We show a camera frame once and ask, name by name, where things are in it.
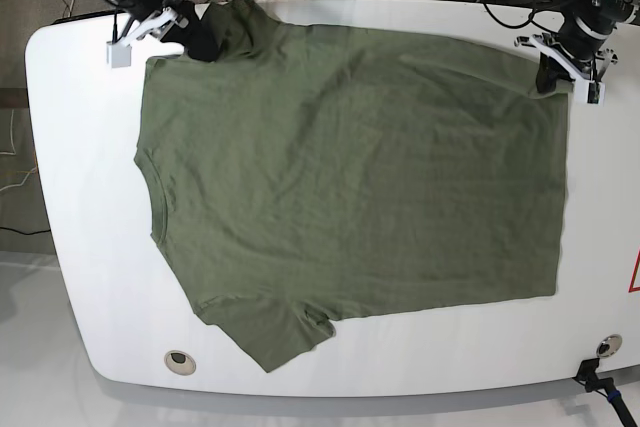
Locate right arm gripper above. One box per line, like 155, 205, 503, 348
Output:
110, 0, 220, 62

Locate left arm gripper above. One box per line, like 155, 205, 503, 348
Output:
514, 16, 617, 95

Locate olive green T-shirt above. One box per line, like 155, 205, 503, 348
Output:
134, 0, 569, 372

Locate red triangle sticker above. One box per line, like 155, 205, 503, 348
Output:
628, 252, 640, 293

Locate right table grommet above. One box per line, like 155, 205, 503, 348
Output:
596, 334, 623, 358

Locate table grommet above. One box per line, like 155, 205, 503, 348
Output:
596, 334, 623, 358
164, 350, 197, 376

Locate black table clamp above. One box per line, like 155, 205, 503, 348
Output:
573, 358, 638, 427

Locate left table grommet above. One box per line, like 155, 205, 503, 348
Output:
164, 350, 197, 376

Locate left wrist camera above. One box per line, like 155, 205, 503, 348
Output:
573, 79, 606, 106

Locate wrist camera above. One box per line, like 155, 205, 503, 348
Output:
573, 79, 606, 106
106, 42, 132, 69

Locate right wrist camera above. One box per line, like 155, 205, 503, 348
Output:
106, 42, 132, 69

